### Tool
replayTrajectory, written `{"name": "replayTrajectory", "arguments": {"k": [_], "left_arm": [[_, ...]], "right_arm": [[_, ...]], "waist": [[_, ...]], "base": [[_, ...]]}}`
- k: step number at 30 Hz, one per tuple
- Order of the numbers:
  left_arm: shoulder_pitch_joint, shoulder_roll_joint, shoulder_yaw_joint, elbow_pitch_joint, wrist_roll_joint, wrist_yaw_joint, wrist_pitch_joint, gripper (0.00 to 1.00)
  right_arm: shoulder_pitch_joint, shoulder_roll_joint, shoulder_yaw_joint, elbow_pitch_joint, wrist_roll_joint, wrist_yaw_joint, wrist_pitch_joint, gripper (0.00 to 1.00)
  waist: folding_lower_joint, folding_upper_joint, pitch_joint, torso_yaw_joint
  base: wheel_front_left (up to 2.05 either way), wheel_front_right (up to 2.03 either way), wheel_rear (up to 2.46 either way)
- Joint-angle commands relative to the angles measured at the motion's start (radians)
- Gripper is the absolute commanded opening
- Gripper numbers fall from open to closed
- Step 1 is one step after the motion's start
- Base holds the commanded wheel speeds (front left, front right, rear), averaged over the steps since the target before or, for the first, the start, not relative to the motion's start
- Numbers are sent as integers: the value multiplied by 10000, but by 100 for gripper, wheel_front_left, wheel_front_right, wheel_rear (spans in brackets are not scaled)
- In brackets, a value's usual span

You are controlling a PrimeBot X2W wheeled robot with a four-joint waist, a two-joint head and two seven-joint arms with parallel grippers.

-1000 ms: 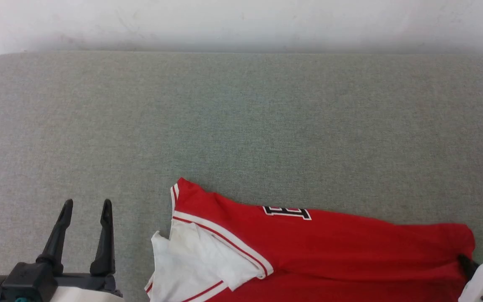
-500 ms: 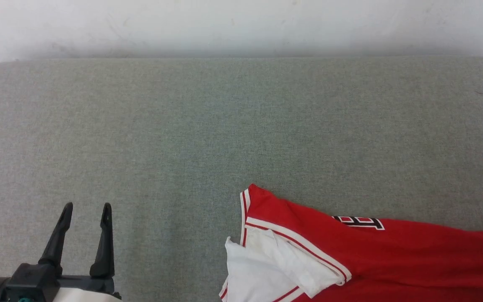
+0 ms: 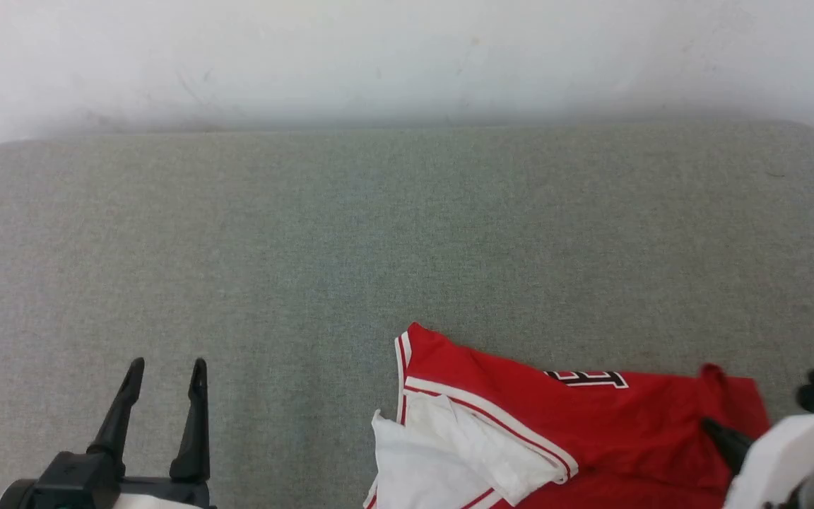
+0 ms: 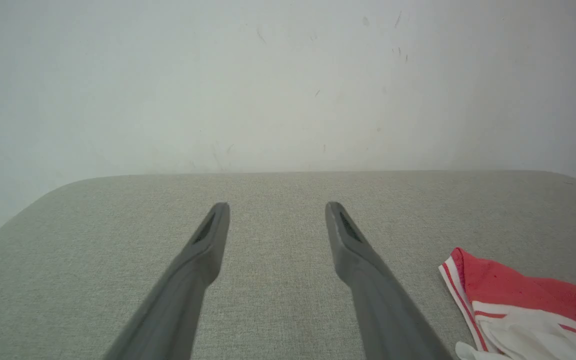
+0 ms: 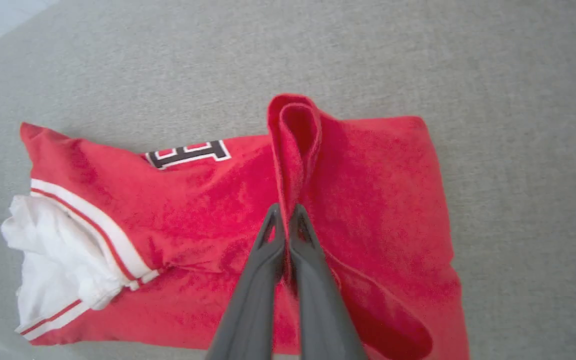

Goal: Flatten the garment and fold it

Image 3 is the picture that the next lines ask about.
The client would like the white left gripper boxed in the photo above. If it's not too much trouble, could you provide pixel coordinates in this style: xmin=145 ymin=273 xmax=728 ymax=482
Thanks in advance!
xmin=85 ymin=356 xmax=218 ymax=509

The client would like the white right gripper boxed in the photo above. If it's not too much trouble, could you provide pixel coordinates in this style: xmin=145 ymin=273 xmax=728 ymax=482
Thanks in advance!
xmin=700 ymin=412 xmax=814 ymax=509

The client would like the red Bulls basketball jersey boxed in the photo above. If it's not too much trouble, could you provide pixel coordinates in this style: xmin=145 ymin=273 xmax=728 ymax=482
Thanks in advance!
xmin=362 ymin=322 xmax=772 ymax=509

